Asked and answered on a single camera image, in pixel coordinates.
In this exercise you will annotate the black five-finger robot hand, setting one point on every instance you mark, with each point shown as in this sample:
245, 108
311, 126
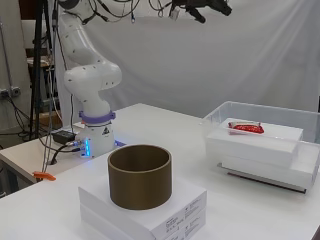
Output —
200, 6

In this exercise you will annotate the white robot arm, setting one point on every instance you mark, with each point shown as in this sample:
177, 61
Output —
90, 80

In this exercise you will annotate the white hanging sheet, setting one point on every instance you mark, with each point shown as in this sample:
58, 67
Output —
200, 66

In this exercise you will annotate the clear plastic storage box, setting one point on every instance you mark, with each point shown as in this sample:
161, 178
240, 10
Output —
213, 115

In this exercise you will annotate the red snack packet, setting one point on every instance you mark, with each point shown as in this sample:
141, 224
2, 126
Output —
247, 128

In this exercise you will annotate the white flat box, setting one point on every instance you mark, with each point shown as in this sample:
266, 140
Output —
300, 166
160, 216
100, 221
253, 146

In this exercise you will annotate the black tripod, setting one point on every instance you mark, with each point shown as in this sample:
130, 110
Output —
36, 66

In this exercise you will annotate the dark flat board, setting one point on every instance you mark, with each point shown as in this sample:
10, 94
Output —
260, 179

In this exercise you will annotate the black power adapter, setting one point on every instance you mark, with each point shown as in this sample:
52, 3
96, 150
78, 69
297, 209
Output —
63, 136

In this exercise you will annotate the brown round tub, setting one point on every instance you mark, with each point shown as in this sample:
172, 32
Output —
140, 186

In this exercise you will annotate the orange clamp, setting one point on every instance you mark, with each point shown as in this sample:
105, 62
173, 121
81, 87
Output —
43, 175

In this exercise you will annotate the beige side table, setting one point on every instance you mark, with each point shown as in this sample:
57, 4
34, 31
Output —
23, 158

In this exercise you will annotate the grey wall socket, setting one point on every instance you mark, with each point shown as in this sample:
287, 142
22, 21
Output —
10, 91

